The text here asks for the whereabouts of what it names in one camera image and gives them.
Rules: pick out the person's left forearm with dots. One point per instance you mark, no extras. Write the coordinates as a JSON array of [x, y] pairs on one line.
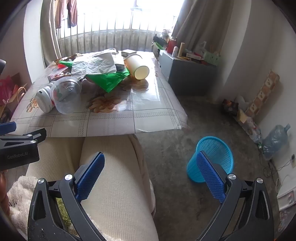
[[3, 192]]

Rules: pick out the grey-brown curtain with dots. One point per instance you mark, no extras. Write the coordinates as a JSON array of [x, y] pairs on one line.
[[203, 23]]

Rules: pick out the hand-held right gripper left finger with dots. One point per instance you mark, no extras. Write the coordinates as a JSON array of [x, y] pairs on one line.
[[90, 176]]

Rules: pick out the pile of bags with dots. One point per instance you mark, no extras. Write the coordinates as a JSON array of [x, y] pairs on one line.
[[242, 118]]

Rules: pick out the white plastic bag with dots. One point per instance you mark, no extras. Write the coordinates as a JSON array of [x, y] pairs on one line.
[[201, 47]]

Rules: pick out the stack of magazines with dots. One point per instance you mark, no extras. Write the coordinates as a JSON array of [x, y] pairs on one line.
[[286, 199]]

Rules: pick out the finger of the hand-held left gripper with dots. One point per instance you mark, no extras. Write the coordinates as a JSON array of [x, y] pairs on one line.
[[8, 128], [27, 138]]

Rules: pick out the white fluffy blanket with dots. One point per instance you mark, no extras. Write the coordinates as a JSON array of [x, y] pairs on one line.
[[20, 192]]

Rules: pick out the floral tablecloth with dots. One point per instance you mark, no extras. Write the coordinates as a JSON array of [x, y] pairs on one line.
[[138, 111]]

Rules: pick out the hanging clothes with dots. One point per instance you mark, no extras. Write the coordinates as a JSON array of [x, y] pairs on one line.
[[69, 11]]

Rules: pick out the beige curtain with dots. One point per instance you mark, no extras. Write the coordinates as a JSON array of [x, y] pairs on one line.
[[49, 34]]

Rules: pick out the cardboard tube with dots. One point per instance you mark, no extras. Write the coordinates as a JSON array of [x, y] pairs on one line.
[[181, 49]]

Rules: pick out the black object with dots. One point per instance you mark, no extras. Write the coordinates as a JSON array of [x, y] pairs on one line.
[[159, 42]]

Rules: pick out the cream paper cup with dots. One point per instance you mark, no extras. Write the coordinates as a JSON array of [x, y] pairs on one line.
[[134, 64]]

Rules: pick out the grey cabinet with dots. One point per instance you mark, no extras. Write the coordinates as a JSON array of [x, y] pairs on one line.
[[189, 74]]

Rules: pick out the crumpled white paper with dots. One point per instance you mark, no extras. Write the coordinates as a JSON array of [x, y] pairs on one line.
[[92, 64]]

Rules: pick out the green plastic basket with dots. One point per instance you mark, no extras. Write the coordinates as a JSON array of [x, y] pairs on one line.
[[211, 59]]

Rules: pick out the small white bottle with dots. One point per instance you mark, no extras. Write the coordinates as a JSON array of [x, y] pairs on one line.
[[175, 52]]

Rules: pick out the blue water jug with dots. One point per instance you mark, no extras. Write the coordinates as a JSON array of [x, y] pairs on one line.
[[275, 141]]

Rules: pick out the metal window railing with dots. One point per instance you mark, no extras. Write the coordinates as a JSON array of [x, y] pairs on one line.
[[104, 37]]

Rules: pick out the red thermos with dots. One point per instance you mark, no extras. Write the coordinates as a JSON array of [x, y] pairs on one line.
[[171, 46]]

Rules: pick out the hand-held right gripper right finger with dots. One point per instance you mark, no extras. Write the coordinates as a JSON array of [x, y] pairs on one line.
[[210, 176]]

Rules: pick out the patterned wooden panel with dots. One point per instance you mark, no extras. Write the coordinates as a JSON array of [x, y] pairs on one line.
[[263, 92]]

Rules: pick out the blue mesh waste basket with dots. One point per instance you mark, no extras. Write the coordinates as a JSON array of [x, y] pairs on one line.
[[212, 148]]

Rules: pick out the green chip bag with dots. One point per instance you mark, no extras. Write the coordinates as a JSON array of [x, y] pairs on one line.
[[108, 81]]

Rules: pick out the clear plastic cup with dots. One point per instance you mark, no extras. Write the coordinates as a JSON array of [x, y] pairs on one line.
[[66, 97]]

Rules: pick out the white strawberry drink bottle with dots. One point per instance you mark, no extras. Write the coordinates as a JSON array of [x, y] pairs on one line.
[[44, 99]]

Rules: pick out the small flat box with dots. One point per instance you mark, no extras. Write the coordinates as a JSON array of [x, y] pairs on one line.
[[129, 52]]

